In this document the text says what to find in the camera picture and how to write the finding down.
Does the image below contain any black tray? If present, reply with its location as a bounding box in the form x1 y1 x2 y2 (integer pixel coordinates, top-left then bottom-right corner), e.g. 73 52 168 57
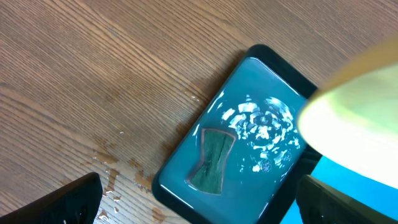
152 44 316 223

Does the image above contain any yellow plate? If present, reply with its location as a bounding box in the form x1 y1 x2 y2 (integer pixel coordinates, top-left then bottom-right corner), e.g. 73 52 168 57
297 37 397 188

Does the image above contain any brown sponge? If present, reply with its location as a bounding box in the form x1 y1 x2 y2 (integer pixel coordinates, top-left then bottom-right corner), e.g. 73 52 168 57
187 128 236 195

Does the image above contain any blue plastic tray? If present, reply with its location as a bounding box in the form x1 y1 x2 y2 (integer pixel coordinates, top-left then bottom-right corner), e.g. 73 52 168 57
290 157 397 220

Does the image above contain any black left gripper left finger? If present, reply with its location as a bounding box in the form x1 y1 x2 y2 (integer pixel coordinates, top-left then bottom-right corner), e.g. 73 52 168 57
1 172 103 224

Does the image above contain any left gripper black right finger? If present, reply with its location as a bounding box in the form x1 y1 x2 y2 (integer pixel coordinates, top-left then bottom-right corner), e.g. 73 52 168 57
296 175 397 224

